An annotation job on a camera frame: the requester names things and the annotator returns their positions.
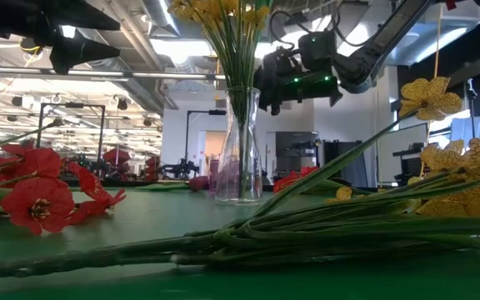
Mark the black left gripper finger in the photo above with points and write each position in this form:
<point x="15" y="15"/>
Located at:
<point x="81" y="52"/>
<point x="69" y="14"/>

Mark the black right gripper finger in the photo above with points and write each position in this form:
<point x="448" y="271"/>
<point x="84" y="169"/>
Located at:
<point x="271" y="89"/>
<point x="281" y="62"/>

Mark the red flower bunch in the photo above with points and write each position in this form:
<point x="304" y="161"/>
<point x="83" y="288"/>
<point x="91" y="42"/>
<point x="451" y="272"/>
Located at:
<point x="290" y="181"/>
<point x="36" y="204"/>

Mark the small yellow flower bunch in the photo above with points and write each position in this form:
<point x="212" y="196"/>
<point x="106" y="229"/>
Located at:
<point x="343" y="193"/>

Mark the yellow veined flower bunch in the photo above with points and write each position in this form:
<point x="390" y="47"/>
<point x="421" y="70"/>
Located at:
<point x="306" y="233"/>

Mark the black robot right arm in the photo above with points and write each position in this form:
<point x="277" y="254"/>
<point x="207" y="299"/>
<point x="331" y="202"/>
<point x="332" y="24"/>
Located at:
<point x="373" y="50"/>

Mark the clear glass vase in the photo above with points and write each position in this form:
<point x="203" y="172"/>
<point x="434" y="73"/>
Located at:
<point x="225" y="175"/>

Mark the purple ribbed glass vase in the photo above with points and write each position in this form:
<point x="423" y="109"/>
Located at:
<point x="214" y="177"/>

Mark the long ceiling light strip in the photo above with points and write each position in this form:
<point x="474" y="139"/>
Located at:
<point x="98" y="73"/>

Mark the black cabinet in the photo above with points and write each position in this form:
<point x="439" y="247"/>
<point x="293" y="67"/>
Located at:
<point x="294" y="146"/>

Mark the white board panel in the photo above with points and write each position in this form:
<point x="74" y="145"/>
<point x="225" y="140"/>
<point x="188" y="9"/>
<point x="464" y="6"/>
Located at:
<point x="402" y="154"/>

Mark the black light stand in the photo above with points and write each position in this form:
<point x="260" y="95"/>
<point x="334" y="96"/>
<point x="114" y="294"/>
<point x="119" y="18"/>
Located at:
<point x="470" y="108"/>

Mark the pale blue softbox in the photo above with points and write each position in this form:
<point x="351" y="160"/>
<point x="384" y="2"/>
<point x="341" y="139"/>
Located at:
<point x="473" y="129"/>

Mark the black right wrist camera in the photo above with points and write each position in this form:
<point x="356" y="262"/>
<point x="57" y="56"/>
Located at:
<point x="317" y="50"/>

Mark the black gantry frame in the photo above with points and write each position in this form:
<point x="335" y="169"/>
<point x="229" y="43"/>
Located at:
<point x="73" y="105"/>
<point x="217" y="112"/>

